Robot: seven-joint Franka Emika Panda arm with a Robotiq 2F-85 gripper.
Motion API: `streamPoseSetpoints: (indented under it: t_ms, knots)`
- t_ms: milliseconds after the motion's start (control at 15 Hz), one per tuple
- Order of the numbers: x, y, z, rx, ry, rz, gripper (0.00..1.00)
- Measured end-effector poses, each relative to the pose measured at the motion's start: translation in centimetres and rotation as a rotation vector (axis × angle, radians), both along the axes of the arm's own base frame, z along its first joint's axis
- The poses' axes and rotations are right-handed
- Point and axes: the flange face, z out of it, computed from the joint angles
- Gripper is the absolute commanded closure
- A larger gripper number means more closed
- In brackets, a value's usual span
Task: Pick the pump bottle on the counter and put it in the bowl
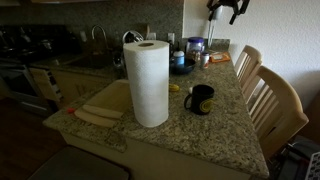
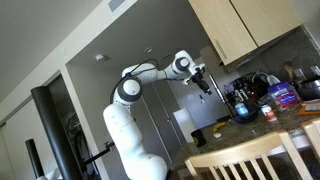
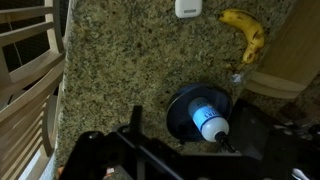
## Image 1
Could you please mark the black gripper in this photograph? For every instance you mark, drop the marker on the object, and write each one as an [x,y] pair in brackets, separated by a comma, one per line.
[230,3]

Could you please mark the dark blue bowl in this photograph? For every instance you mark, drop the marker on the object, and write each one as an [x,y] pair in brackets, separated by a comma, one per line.
[186,66]

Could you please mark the clear jar blue lid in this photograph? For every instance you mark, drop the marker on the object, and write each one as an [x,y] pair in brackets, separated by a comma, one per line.
[195,46]

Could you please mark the orange flat package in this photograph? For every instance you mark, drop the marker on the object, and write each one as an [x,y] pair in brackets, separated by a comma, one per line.
[220,57]

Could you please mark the wooden utensil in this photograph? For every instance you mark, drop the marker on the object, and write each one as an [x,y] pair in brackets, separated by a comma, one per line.
[147,30]

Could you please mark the small white object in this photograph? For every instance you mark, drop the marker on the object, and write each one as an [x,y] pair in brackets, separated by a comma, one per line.
[190,89]

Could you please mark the small yellow object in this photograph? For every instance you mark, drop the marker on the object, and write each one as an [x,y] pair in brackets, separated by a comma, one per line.
[174,87]

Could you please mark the black mug yellow logo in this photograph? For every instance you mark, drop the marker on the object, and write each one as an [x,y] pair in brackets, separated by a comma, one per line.
[201,100]

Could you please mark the silver metal pot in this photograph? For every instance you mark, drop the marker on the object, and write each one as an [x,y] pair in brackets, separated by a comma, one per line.
[131,36]

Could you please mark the white paper towel roll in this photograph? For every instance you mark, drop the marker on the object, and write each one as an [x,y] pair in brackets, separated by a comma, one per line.
[148,86]

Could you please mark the large light wooden chair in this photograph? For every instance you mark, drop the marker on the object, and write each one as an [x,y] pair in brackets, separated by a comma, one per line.
[283,113]

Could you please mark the curved metal faucet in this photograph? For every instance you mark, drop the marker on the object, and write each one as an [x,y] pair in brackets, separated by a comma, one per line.
[98,30]

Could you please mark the large wooden cutting board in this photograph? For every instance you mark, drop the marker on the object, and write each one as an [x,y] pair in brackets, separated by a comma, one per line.
[110,98]

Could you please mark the grey bag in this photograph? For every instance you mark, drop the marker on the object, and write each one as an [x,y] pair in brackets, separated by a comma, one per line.
[293,160]

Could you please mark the small wooden cutting board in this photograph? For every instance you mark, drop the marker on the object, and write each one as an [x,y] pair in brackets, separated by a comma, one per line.
[93,118]

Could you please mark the white grid panel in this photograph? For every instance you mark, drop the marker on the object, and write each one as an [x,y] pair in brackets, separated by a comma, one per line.
[314,166]

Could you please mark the small red object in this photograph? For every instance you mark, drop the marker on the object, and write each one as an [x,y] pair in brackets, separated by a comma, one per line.
[71,110]

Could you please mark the beige striped dish towel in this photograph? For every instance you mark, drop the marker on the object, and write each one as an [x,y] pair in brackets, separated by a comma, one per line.
[45,83]

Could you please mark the black stove top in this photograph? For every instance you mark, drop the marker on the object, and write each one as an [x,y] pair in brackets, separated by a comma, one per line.
[30,41]

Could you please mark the dark padded stool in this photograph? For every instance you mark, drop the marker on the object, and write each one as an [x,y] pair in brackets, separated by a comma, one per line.
[76,165]

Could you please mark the oven front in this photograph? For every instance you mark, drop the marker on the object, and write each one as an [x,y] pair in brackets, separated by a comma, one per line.
[20,86]

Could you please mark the white wall outlet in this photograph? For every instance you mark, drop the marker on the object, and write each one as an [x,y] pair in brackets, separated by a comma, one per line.
[152,35]
[171,37]

